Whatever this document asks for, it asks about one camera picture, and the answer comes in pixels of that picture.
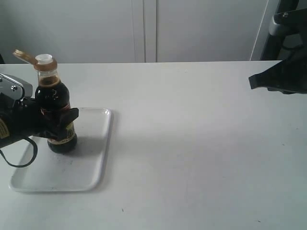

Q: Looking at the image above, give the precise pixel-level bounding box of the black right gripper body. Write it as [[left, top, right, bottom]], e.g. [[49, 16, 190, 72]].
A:
[[278, 31, 307, 95]]

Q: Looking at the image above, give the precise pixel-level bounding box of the dark soy sauce bottle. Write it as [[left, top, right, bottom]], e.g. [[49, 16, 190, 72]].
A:
[[13, 49, 77, 153]]

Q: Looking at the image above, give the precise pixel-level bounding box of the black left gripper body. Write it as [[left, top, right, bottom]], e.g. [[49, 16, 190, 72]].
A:
[[0, 97, 48, 141]]

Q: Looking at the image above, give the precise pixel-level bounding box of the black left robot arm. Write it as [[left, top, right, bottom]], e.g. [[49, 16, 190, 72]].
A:
[[0, 93, 79, 148]]

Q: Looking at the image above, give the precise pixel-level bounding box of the white rectangular plastic tray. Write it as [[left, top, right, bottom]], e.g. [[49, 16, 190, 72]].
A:
[[9, 108, 113, 193]]

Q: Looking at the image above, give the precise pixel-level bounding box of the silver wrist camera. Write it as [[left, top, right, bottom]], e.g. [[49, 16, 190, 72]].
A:
[[269, 8, 307, 36], [0, 74, 33, 109]]

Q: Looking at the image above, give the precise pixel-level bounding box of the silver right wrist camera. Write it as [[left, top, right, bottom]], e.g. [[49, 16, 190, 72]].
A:
[[269, 8, 307, 36]]

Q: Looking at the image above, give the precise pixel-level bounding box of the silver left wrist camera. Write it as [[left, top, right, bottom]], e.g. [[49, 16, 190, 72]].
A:
[[0, 74, 33, 109]]

